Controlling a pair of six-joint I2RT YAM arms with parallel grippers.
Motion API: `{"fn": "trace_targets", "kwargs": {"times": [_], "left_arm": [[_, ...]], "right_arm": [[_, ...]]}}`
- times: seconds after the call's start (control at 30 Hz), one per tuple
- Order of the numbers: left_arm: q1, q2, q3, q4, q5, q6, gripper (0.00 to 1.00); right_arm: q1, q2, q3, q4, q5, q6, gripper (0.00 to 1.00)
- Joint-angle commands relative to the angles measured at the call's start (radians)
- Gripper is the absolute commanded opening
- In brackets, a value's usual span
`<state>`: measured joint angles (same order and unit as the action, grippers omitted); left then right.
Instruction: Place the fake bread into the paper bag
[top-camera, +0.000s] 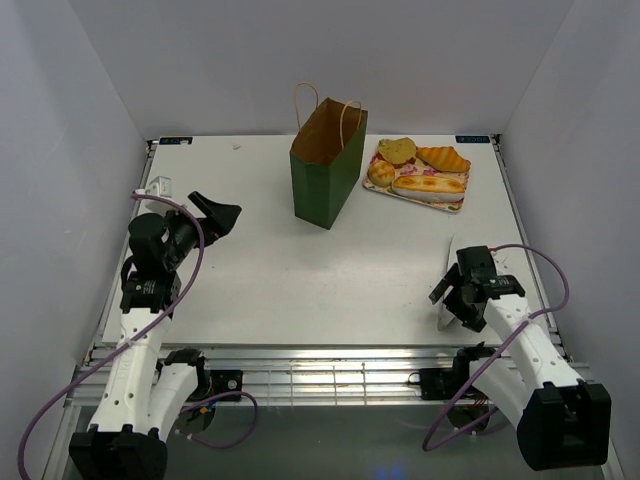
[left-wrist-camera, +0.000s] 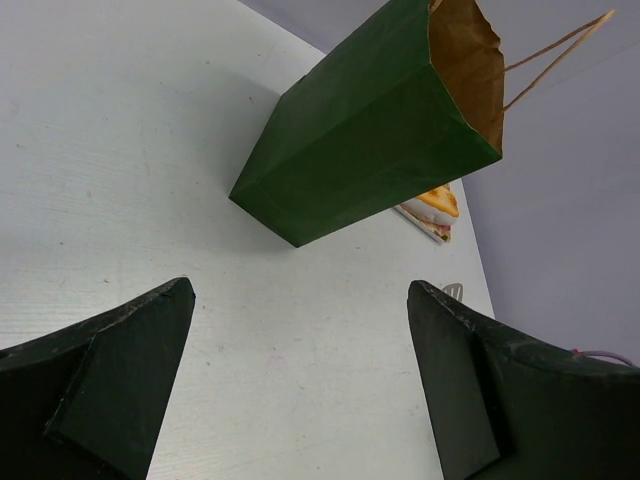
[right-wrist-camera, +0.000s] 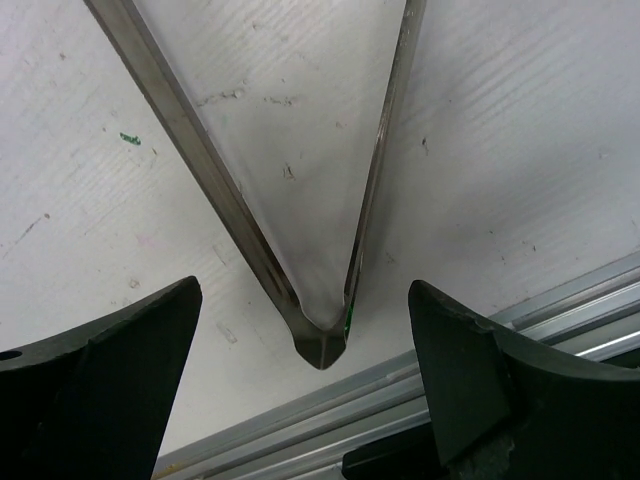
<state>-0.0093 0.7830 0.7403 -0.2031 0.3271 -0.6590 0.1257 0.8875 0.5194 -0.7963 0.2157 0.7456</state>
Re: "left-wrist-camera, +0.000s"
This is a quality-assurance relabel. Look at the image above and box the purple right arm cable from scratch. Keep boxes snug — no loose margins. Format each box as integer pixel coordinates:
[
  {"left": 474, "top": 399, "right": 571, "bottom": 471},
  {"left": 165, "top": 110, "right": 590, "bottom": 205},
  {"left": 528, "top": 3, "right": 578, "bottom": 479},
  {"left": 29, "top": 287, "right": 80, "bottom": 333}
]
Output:
[{"left": 569, "top": 348, "right": 640, "bottom": 369}]

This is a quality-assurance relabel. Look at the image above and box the floral tray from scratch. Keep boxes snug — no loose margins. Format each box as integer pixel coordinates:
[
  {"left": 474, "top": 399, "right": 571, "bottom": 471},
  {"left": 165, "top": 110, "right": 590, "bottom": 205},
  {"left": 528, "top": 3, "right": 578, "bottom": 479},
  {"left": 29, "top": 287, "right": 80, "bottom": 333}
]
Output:
[{"left": 394, "top": 205, "right": 452, "bottom": 244}]

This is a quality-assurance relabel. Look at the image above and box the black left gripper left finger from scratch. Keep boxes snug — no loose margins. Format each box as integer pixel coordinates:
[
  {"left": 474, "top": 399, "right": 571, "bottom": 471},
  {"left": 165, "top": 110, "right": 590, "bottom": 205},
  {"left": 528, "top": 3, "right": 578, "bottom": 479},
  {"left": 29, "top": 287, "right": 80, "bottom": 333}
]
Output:
[{"left": 1, "top": 277, "right": 194, "bottom": 479}]

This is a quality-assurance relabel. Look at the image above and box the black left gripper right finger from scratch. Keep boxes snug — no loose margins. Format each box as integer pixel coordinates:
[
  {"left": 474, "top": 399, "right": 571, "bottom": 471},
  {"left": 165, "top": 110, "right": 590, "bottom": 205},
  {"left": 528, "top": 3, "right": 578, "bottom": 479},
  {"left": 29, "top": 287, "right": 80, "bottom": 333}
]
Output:
[{"left": 407, "top": 281, "right": 639, "bottom": 479}]

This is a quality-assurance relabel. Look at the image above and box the long sandwich bread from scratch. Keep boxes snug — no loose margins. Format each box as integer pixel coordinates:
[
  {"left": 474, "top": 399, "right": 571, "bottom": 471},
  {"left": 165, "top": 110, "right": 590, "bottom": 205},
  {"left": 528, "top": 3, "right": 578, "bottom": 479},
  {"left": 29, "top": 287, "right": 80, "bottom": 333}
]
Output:
[{"left": 400, "top": 186, "right": 459, "bottom": 225}]

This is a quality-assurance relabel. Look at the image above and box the green paper bag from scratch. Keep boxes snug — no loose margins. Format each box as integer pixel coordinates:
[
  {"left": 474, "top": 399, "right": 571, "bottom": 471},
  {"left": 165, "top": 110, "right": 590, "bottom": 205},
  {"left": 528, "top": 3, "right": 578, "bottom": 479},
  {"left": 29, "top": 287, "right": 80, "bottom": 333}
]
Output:
[{"left": 228, "top": 0, "right": 616, "bottom": 249}]

